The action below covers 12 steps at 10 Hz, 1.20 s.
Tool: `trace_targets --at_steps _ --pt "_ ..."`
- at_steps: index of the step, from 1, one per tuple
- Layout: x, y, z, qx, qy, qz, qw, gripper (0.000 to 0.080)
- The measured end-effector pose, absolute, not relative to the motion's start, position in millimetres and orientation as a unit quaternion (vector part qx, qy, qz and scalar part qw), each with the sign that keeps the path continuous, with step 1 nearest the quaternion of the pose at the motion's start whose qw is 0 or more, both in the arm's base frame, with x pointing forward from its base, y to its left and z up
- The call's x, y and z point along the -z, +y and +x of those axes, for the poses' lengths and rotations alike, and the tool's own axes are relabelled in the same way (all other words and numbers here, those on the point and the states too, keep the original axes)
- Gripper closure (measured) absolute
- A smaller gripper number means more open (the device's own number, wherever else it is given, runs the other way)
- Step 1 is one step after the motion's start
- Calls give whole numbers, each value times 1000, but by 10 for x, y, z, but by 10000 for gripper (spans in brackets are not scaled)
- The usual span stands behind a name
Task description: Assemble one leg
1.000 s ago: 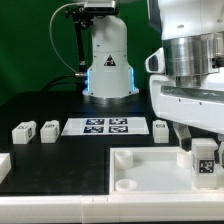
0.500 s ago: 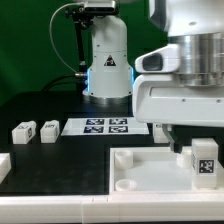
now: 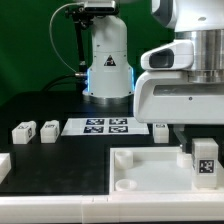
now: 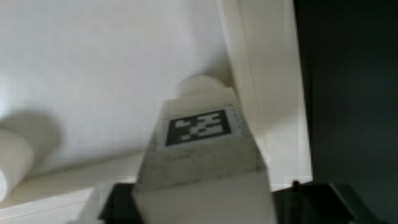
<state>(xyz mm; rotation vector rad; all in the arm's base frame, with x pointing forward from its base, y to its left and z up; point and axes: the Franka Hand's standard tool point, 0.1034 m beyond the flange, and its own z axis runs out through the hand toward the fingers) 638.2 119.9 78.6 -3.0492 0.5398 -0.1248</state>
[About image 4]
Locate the white square tabletop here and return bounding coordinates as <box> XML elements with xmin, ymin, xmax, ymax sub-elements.
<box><xmin>0</xmin><ymin>0</ymin><xmax>312</xmax><ymax>224</ymax></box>

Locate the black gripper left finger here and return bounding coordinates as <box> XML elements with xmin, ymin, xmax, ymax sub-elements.
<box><xmin>97</xmin><ymin>183</ymin><xmax>143</xmax><ymax>224</ymax></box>

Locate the white table leg with tag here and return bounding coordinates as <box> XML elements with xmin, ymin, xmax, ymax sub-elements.
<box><xmin>133</xmin><ymin>75</ymin><xmax>277</xmax><ymax>224</ymax></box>

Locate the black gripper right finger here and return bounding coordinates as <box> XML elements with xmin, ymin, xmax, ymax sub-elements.
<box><xmin>271</xmin><ymin>181</ymin><xmax>381</xmax><ymax>224</ymax></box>

